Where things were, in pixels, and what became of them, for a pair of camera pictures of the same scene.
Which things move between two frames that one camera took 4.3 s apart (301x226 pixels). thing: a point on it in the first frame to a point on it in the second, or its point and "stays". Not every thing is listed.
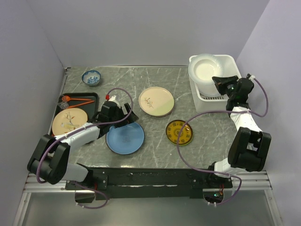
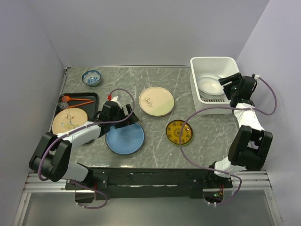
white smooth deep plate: [203, 67] to [210, 85]
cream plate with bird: [67, 119] stays
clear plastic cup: [63, 105] stays
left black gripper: [132, 117] stays
